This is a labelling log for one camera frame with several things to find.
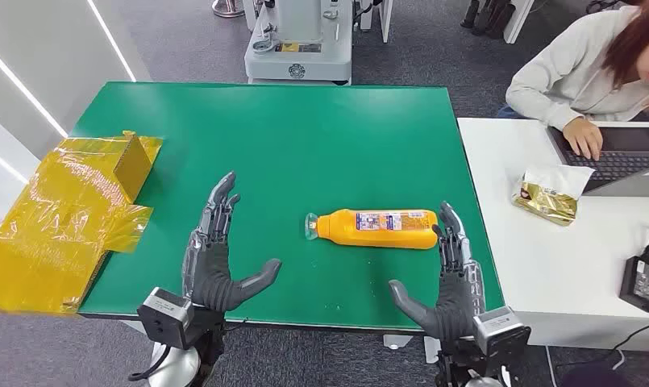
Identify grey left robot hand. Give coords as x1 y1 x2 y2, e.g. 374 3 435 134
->
182 170 283 314

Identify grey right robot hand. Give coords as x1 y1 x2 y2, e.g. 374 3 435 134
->
388 201 488 343

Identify orange plastic bottle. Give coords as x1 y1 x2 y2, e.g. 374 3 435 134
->
304 208 440 251

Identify gold and white snack bag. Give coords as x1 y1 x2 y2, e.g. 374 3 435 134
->
510 164 596 227

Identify yellow taped cardboard box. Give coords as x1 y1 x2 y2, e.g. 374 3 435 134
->
0 131 164 316

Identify black power adapter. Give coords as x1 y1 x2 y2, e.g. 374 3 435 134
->
618 255 649 314

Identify person's hand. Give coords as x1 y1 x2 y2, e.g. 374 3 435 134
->
563 117 605 161

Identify dark grey laptop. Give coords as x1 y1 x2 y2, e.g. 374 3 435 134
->
545 121 649 198

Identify white machine base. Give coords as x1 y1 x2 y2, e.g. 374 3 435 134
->
243 0 355 85

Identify person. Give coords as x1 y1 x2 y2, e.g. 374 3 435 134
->
497 0 649 161

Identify chrome stand base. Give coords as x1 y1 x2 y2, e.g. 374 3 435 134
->
211 0 246 19

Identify white desk leg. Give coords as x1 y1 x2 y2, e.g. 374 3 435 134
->
502 0 536 45

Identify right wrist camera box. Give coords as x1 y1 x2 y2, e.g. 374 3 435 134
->
472 306 532 360

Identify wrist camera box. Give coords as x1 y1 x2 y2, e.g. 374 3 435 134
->
472 306 532 360
137 287 195 351

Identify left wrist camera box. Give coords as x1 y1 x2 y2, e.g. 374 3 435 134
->
137 287 195 351

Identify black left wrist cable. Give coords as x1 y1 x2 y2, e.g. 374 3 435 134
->
129 344 173 384

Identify white floor cable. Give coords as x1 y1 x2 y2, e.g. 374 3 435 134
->
544 346 559 387

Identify black adapter mains cable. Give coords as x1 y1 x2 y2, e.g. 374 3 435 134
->
556 311 649 371

